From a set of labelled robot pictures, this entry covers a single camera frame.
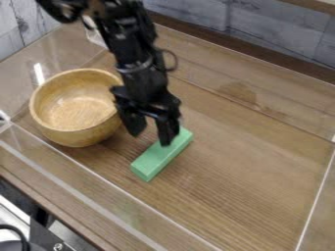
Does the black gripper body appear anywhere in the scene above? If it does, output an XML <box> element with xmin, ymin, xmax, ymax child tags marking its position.
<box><xmin>111</xmin><ymin>62</ymin><xmax>180</xmax><ymax>122</ymax></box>

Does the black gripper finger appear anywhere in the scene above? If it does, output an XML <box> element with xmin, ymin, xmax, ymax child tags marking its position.
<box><xmin>117</xmin><ymin>107</ymin><xmax>147</xmax><ymax>136</ymax></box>
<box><xmin>155</xmin><ymin>112</ymin><xmax>179</xmax><ymax>146</ymax></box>

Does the green rectangular block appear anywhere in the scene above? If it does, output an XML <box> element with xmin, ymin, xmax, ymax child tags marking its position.
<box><xmin>131</xmin><ymin>127</ymin><xmax>193</xmax><ymax>181</ymax></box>

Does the wooden bowl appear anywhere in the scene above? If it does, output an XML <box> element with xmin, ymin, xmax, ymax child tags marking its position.
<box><xmin>29</xmin><ymin>69</ymin><xmax>121</xmax><ymax>148</ymax></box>

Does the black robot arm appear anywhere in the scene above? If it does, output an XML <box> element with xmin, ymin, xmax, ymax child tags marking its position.
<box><xmin>35</xmin><ymin>0</ymin><xmax>180</xmax><ymax>146</ymax></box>

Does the clear acrylic corner bracket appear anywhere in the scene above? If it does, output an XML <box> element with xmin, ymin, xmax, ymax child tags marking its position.
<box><xmin>83</xmin><ymin>15</ymin><xmax>107</xmax><ymax>48</ymax></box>

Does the clear acrylic enclosure wall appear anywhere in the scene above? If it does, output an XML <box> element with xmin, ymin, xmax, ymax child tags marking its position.
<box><xmin>0</xmin><ymin>25</ymin><xmax>335</xmax><ymax>251</ymax></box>

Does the black metal bracket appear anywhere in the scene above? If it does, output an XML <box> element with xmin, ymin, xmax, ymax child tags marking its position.
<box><xmin>29</xmin><ymin>219</ymin><xmax>65</xmax><ymax>251</ymax></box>

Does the black cable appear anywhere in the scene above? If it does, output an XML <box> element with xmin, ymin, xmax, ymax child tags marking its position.
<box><xmin>0</xmin><ymin>224</ymin><xmax>32</xmax><ymax>251</ymax></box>

